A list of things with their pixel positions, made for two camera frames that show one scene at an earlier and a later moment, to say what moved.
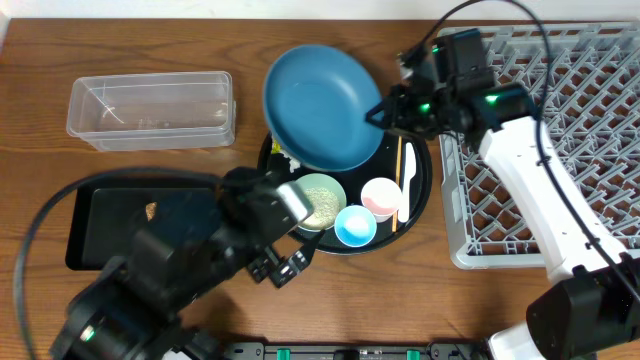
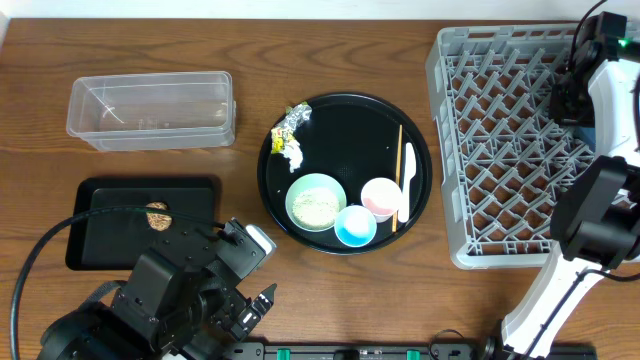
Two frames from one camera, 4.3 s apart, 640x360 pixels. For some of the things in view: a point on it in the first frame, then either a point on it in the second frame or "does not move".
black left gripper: [273, 251] -> [245, 314]
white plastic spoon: [410, 173] does not move
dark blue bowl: [315, 102] -> [588, 136]
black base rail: [434, 350] does not move
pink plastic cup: [381, 197] does not move
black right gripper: [395, 109] -> [567, 100]
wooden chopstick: [399, 159] does not move
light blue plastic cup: [355, 226] does not move
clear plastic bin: [157, 110] does not move
